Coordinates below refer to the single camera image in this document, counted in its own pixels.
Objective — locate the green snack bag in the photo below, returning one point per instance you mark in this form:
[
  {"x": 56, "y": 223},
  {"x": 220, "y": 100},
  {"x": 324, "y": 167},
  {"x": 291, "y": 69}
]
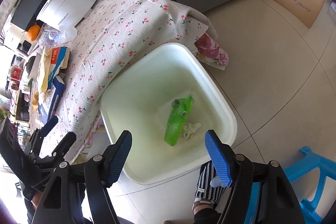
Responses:
[{"x": 181, "y": 109}]

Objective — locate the orange tangerine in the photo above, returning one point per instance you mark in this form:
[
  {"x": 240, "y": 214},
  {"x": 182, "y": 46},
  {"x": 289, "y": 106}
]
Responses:
[{"x": 33, "y": 32}]

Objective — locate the blue plastic stool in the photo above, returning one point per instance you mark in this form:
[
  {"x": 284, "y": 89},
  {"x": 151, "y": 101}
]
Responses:
[{"x": 311, "y": 172}]

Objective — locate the cherry print tablecloth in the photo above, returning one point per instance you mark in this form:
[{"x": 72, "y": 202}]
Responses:
[{"x": 115, "y": 35}]

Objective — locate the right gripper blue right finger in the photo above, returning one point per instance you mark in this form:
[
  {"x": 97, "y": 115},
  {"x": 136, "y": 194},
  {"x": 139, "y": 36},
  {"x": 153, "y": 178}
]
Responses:
[{"x": 222, "y": 157}]

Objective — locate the blue white carton box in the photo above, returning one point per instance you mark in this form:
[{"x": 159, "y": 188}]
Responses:
[{"x": 49, "y": 101}]

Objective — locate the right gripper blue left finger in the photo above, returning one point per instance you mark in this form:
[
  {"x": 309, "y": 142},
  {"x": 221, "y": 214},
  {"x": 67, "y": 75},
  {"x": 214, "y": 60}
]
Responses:
[{"x": 116, "y": 157}]

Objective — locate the white patterned paper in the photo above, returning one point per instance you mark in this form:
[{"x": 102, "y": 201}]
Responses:
[{"x": 189, "y": 129}]

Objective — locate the orange white fish snack box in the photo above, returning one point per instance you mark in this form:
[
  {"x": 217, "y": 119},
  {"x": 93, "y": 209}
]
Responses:
[{"x": 52, "y": 61}]

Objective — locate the white trash bin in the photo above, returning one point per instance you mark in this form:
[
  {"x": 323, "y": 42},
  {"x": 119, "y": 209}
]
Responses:
[{"x": 140, "y": 101}]

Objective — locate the small clear plastic cup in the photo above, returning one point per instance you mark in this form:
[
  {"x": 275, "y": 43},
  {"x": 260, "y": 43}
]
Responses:
[{"x": 66, "y": 34}]

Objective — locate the striped slipper foot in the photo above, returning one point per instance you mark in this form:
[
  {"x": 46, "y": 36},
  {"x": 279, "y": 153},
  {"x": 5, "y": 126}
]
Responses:
[{"x": 209, "y": 188}]

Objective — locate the yellow crumpled wrapper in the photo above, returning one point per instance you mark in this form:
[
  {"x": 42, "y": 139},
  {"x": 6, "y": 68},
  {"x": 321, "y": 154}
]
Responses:
[{"x": 35, "y": 101}]

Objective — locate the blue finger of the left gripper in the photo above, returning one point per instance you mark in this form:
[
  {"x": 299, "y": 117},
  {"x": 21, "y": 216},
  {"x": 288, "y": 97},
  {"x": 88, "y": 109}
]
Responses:
[
  {"x": 65, "y": 144},
  {"x": 44, "y": 131}
]

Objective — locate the clear plastic water bottle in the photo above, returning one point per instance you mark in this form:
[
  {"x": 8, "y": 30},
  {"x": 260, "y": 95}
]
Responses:
[{"x": 49, "y": 38}]

